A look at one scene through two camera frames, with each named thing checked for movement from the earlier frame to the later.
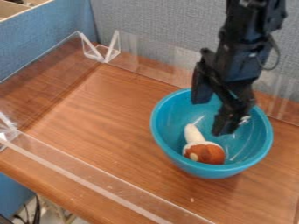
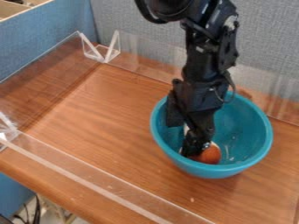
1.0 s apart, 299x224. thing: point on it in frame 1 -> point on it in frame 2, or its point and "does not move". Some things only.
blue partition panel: (40, 28) does not move
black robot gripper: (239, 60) -> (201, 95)
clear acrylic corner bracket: (100, 52) does not move
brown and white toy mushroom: (199, 149) does not move
